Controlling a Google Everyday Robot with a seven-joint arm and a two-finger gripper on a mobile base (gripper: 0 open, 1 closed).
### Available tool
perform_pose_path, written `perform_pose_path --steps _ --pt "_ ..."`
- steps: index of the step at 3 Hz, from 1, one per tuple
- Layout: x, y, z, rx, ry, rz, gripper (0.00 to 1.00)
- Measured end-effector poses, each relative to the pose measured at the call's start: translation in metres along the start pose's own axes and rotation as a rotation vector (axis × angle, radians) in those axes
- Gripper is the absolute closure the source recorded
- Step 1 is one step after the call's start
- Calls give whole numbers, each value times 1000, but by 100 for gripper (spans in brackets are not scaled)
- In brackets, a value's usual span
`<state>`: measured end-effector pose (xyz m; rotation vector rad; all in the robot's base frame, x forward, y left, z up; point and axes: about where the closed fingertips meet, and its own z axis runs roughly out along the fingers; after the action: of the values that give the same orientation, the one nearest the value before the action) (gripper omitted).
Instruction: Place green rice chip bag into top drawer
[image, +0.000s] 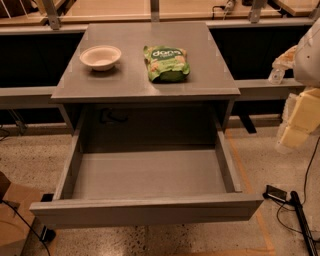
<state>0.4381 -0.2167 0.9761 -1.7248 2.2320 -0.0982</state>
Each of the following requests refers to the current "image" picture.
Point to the open grey top drawer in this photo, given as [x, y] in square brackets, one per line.
[128, 179]

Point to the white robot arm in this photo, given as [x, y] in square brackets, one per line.
[306, 68]

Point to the small black device on floor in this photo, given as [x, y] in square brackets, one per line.
[275, 193]

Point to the white paper bowl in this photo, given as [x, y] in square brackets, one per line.
[100, 58]

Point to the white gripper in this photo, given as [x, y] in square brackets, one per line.
[308, 63]

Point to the black cabinet caster wheel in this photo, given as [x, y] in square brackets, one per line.
[47, 235]

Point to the grey metal rail bench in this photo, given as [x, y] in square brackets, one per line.
[32, 47]

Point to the brown cardboard box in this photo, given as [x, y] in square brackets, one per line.
[14, 210]

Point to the clear sanitizer pump bottle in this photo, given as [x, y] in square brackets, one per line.
[276, 76]

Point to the black power strip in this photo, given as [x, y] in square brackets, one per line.
[309, 242]

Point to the grey drawer cabinet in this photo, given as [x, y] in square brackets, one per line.
[123, 110]

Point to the green rice chip bag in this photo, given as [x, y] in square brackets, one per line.
[166, 64]

